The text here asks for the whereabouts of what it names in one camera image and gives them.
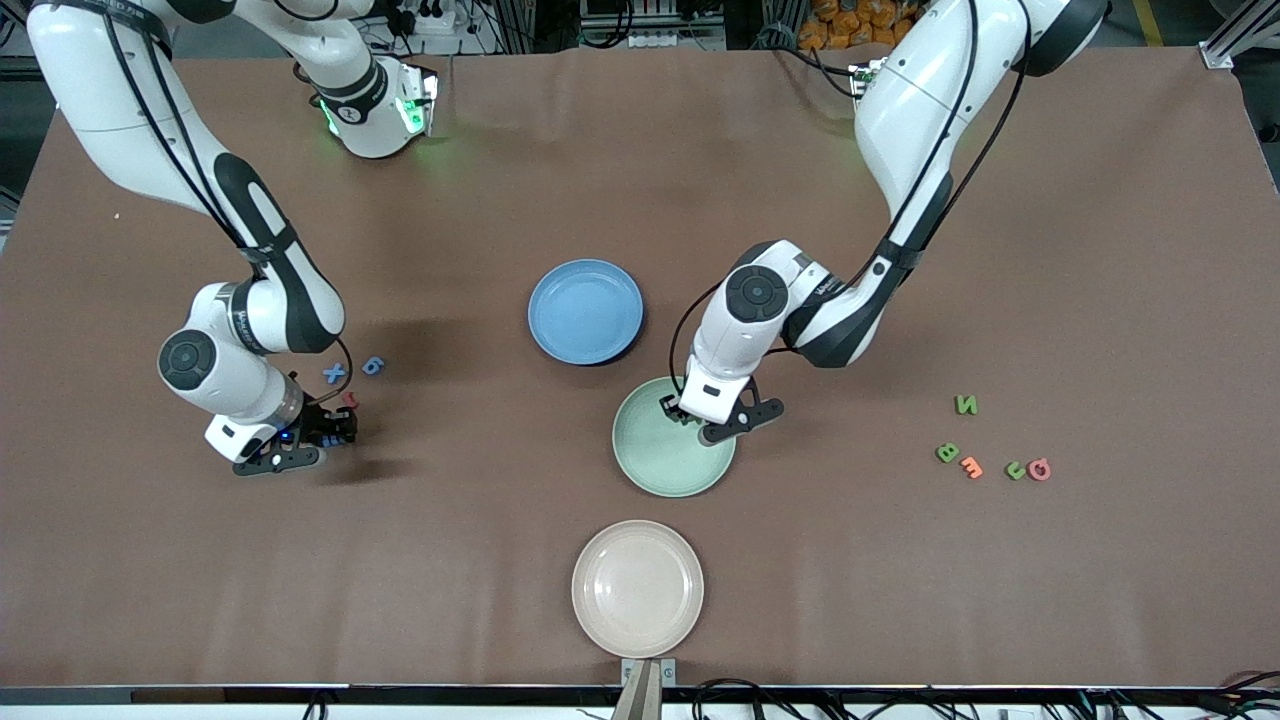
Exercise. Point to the green plate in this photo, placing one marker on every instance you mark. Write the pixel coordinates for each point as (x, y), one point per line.
(650, 460)

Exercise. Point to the blue foam digit 9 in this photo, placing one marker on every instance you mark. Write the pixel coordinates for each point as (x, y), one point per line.
(372, 366)

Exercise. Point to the aluminium frame profile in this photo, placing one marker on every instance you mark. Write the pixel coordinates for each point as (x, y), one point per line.
(1240, 35)

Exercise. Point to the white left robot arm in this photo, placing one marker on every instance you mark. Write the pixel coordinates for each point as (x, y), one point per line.
(920, 110)

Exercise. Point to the black table edge rail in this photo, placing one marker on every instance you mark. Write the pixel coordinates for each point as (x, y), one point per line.
(200, 694)

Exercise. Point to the brown table cover sheet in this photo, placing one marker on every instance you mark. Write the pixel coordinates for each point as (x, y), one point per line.
(500, 550)

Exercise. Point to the blue plate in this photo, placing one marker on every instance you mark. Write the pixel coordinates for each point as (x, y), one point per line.
(586, 311)

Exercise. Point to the green letter G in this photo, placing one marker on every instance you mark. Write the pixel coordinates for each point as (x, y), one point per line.
(1016, 470)

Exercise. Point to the orange foam letter E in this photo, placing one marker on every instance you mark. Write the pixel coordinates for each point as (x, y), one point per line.
(971, 467)

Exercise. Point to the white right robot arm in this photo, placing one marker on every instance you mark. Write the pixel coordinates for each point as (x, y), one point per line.
(110, 100)

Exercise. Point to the beige plate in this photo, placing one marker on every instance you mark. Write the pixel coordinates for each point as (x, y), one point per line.
(638, 588)

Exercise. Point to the grey metal table bracket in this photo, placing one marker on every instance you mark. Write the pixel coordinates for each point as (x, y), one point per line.
(648, 672)

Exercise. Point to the pink foam letter Q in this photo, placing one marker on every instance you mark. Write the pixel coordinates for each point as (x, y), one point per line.
(1033, 468)

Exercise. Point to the pile of orange objects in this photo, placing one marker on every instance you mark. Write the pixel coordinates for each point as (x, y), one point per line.
(850, 25)

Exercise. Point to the aluminium camera post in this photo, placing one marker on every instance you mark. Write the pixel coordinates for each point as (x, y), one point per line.
(640, 703)

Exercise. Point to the green foam letter N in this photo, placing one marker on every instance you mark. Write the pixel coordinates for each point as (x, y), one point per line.
(965, 404)

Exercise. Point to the green foam letter B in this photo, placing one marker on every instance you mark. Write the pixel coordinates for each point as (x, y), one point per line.
(947, 452)

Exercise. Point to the blue foam letter X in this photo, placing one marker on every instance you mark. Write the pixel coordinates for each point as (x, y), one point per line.
(334, 373)

